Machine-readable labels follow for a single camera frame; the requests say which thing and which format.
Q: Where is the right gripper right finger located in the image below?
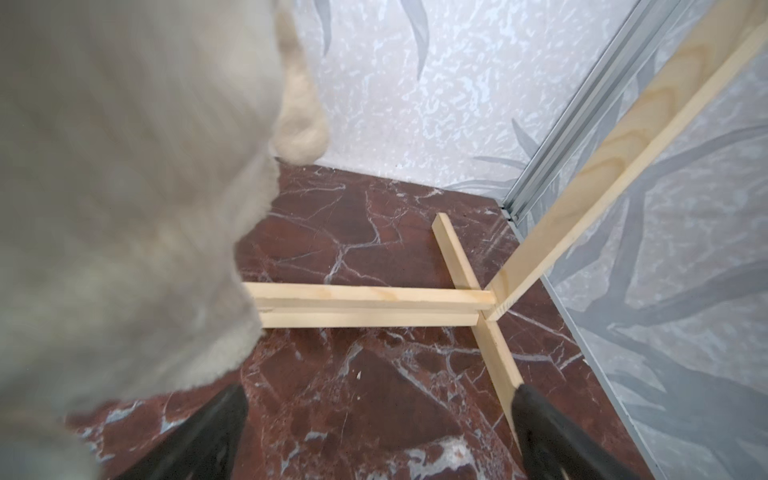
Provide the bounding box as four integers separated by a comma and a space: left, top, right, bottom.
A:
511, 384, 638, 480

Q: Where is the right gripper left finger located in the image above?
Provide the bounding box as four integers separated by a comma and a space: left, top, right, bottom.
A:
117, 384, 249, 480

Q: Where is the white glove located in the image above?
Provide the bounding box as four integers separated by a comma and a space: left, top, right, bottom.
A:
1, 1, 328, 479

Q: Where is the wooden clothes rack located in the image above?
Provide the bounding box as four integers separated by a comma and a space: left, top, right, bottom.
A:
247, 1, 767, 410

